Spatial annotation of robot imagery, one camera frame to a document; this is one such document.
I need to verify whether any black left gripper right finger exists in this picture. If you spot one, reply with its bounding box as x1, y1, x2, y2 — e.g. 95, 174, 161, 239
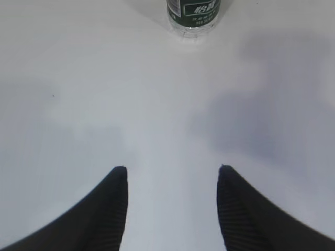
217, 165, 334, 250

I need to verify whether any clear water bottle green label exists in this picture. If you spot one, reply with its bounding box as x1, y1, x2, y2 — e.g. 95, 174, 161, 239
166, 0, 221, 38

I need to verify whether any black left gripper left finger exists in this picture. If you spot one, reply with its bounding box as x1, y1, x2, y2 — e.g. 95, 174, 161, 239
4, 166, 128, 250

